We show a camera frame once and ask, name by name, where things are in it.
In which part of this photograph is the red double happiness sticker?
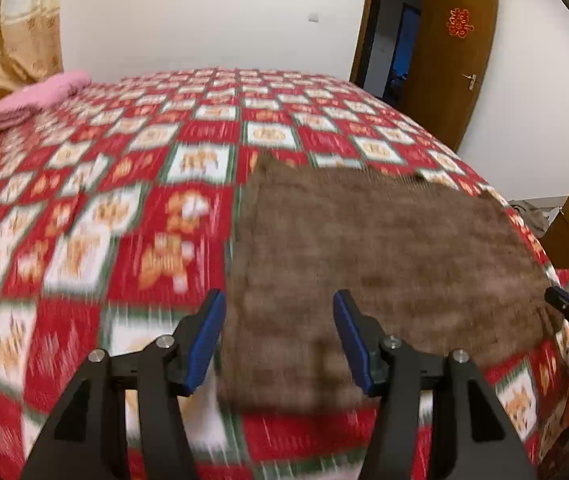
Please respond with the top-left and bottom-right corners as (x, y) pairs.
(447, 8), (474, 39)

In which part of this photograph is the grey cloth on floor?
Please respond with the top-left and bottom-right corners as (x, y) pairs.
(509, 200), (550, 238)

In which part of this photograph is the pink folded blanket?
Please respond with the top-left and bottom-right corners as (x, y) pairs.
(0, 70), (92, 131)

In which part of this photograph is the metal door handle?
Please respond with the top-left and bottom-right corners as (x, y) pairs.
(462, 74), (477, 91)

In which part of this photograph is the brown knitted sweater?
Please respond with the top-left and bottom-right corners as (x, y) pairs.
(218, 154), (563, 413)

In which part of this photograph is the red patchwork bear bedspread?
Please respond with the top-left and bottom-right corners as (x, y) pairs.
(0, 68), (569, 479)

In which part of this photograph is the dark wooden door frame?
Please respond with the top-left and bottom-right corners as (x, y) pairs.
(348, 0), (446, 91)

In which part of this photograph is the brown wooden door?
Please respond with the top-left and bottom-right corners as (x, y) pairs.
(399, 0), (498, 151)

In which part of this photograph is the beige patterned curtain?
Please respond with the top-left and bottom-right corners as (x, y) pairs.
(0, 0), (63, 84)

